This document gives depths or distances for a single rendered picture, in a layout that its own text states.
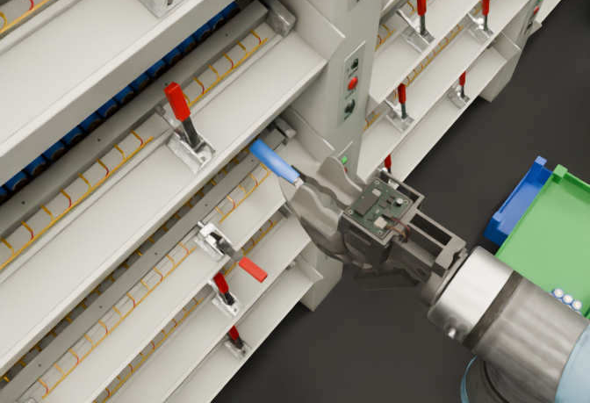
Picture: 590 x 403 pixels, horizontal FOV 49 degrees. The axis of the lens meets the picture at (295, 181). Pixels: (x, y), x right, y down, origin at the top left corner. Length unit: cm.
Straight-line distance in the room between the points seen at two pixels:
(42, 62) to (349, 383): 98
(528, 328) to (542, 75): 120
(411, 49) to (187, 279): 47
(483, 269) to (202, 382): 62
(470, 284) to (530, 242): 77
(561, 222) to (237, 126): 90
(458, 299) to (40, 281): 37
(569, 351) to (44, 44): 50
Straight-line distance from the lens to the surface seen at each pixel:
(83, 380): 76
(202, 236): 77
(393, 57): 96
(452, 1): 106
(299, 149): 85
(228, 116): 64
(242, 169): 79
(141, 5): 47
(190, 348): 95
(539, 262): 140
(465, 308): 64
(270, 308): 117
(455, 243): 64
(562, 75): 180
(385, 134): 112
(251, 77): 67
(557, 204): 141
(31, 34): 46
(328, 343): 132
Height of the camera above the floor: 125
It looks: 58 degrees down
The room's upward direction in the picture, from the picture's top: straight up
